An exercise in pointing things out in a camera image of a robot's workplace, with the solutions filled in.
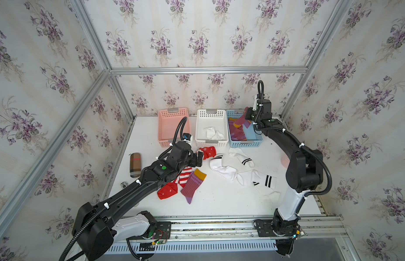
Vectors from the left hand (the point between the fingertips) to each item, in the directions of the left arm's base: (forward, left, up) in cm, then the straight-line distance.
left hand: (196, 152), depth 78 cm
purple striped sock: (+23, -26, -14) cm, 37 cm away
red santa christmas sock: (+11, -7, -17) cm, 22 cm away
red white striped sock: (-6, +7, -18) cm, 20 cm away
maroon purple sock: (+18, -25, +4) cm, 31 cm away
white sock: (+24, -14, -17) cm, 33 cm away
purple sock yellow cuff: (-6, 0, -17) cm, 18 cm away
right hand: (+26, -31, +5) cm, 41 cm away
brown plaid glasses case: (+1, +35, -15) cm, 38 cm away
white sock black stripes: (-8, -37, -19) cm, 43 cm away
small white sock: (+27, -9, -15) cm, 32 cm away
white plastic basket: (+42, -12, -17) cm, 47 cm away
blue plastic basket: (+22, -38, -18) cm, 48 cm away
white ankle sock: (-2, -19, -18) cm, 26 cm away
